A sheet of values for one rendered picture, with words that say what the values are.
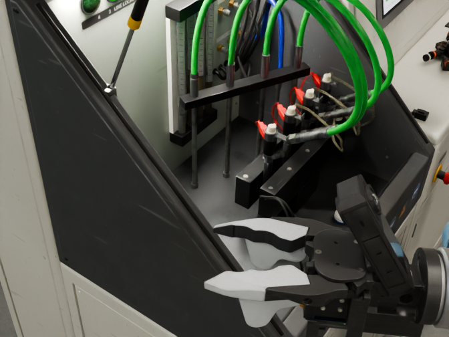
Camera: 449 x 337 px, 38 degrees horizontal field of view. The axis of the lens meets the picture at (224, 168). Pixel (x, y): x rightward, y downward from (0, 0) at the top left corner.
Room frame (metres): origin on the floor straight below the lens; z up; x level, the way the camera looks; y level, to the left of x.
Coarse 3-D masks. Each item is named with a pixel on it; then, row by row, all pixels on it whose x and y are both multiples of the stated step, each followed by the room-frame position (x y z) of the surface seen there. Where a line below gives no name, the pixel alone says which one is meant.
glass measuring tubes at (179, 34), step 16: (176, 0) 1.25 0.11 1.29; (192, 0) 1.25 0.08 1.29; (176, 16) 1.21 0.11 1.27; (192, 16) 1.25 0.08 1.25; (208, 16) 1.31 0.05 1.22; (176, 32) 1.22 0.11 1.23; (192, 32) 1.25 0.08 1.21; (208, 32) 1.31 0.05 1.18; (176, 48) 1.22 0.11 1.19; (208, 48) 1.31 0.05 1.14; (176, 64) 1.23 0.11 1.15; (208, 64) 1.31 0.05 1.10; (176, 80) 1.23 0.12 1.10; (208, 80) 1.31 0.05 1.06; (176, 96) 1.23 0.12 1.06; (176, 112) 1.23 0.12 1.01; (208, 112) 1.31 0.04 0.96; (176, 128) 1.23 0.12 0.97
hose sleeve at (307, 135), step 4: (324, 128) 1.00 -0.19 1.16; (328, 128) 1.00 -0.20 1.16; (304, 132) 1.02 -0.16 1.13; (308, 132) 1.01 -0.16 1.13; (312, 132) 1.01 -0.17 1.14; (316, 132) 1.00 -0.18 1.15; (320, 132) 1.00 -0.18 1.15; (324, 132) 0.99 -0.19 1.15; (296, 136) 1.02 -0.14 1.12; (300, 136) 1.02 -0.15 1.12; (304, 136) 1.01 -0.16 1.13; (308, 136) 1.01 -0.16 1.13; (312, 136) 1.00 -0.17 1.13; (316, 136) 1.00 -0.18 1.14; (320, 136) 0.99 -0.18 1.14; (324, 136) 0.99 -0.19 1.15; (328, 136) 0.99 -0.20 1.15; (300, 140) 1.02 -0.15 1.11; (304, 140) 1.01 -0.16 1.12; (308, 140) 1.01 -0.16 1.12
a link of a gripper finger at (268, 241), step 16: (224, 224) 0.45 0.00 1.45; (240, 224) 0.44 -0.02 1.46; (256, 224) 0.45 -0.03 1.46; (272, 224) 0.45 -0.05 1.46; (288, 224) 0.45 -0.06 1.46; (256, 240) 0.43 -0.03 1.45; (272, 240) 0.43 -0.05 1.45; (288, 240) 0.42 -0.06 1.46; (304, 240) 0.43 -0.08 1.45; (256, 256) 0.44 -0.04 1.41; (272, 256) 0.44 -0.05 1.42; (288, 256) 0.43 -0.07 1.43; (304, 256) 0.43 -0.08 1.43
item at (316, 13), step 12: (204, 0) 1.16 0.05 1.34; (300, 0) 1.04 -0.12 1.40; (204, 12) 1.16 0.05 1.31; (312, 12) 1.02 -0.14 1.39; (324, 24) 1.01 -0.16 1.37; (336, 36) 1.00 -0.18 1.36; (192, 48) 1.17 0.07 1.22; (192, 60) 1.17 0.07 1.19; (348, 60) 0.98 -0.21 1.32; (192, 72) 1.17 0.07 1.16; (360, 84) 0.97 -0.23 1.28; (360, 96) 0.96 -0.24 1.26; (360, 108) 0.96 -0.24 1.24; (348, 120) 0.97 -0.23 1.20; (336, 132) 0.98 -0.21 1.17
